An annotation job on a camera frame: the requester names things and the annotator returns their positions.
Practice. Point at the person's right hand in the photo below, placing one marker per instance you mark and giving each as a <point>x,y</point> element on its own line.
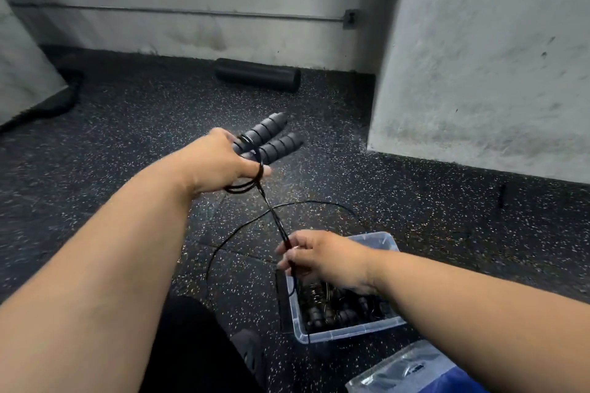
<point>336,259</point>

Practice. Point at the person's left hand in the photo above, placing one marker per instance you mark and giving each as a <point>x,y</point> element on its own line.
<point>212,162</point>

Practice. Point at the person's right fingers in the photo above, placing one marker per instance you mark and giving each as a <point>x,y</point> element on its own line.
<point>297,245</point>

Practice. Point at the person's left fingers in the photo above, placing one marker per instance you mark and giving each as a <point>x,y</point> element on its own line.
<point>258,171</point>

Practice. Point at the person's right forearm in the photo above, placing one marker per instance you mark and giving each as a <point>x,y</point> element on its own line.
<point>484,319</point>

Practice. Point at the person's left forearm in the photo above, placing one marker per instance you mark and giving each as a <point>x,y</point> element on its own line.
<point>106,268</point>

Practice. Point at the black foam roller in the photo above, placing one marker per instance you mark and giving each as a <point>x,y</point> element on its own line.
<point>258,75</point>

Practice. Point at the clear plastic bin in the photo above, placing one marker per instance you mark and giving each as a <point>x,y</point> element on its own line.
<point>350,333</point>

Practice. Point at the person's black shoe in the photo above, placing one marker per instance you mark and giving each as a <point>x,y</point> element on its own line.
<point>251,356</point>

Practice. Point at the person's black trouser leg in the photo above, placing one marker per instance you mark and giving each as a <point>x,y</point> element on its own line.
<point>193,351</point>

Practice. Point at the clear plastic bag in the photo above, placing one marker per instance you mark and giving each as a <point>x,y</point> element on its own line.
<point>396,369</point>

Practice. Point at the grey metal conduit pipe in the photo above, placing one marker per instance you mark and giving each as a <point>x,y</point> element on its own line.
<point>184,12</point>

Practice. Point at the blue cloth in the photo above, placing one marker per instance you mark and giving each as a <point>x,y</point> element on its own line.
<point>456,383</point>

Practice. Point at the grey electrical wall box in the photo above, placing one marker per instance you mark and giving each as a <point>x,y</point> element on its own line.
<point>351,18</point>

